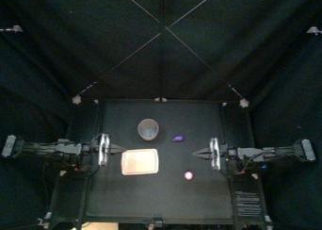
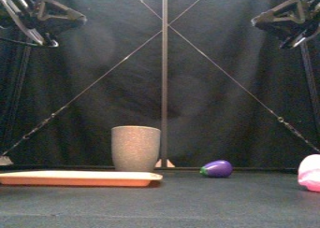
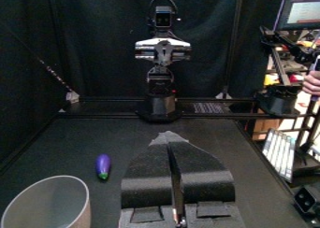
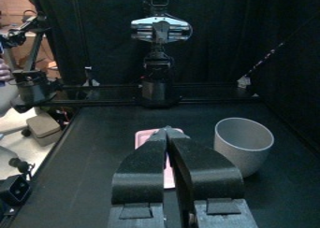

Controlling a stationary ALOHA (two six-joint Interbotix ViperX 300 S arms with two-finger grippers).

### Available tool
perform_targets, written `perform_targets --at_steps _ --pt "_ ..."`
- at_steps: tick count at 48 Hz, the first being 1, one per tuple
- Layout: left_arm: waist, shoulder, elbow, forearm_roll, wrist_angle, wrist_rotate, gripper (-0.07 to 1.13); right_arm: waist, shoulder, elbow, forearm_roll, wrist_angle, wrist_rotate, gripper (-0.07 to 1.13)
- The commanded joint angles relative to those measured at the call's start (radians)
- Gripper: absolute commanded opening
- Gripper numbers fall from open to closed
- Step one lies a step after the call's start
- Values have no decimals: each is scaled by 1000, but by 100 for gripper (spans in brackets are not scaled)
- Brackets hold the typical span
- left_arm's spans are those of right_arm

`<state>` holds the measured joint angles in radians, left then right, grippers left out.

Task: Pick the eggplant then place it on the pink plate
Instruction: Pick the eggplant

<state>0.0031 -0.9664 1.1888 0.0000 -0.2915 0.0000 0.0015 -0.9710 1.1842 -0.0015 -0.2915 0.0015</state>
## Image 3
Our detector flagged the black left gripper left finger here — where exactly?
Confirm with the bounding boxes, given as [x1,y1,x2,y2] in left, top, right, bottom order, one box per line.
[120,131,184,228]

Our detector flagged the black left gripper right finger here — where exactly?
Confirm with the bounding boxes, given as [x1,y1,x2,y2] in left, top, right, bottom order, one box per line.
[166,131,247,228]

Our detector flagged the purple toy eggplant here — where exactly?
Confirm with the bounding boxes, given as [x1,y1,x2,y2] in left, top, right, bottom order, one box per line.
[95,153,112,180]

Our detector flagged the pink round plate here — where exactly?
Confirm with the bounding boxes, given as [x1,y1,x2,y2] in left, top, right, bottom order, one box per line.
[0,175,92,228]

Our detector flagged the person's hand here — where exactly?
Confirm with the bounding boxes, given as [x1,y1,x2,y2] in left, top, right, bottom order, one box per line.
[301,70,320,97]

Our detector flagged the white computer keyboard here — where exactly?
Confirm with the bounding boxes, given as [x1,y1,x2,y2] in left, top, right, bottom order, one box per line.
[261,128,297,183]

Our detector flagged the white printed label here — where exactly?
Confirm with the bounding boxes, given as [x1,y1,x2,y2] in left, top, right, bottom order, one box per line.
[191,102,226,115]

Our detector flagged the brown cardboard box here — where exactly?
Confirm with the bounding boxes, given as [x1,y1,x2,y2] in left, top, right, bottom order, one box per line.
[251,117,281,142]

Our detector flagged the black box with lenses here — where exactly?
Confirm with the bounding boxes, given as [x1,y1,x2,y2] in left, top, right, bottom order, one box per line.
[291,184,320,221]

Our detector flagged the thin rod with red marks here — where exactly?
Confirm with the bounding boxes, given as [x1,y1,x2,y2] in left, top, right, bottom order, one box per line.
[36,57,75,93]

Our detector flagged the yellow object on shelf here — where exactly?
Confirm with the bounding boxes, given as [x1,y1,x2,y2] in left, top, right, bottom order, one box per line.
[263,74,281,87]

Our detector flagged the computer monitor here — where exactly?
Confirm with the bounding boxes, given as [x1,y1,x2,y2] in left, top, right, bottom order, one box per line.
[275,0,320,31]

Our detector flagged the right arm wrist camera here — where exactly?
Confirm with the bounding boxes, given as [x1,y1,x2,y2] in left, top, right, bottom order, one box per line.
[154,6,174,29]

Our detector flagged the black vertical frame post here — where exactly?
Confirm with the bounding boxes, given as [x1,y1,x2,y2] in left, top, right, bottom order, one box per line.
[222,0,245,99]

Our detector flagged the white corner bracket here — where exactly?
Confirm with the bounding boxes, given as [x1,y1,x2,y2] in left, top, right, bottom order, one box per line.
[65,90,81,104]
[215,91,234,100]

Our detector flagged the black horizontal frame rail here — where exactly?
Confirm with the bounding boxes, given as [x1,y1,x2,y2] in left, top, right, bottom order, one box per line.
[56,111,261,120]

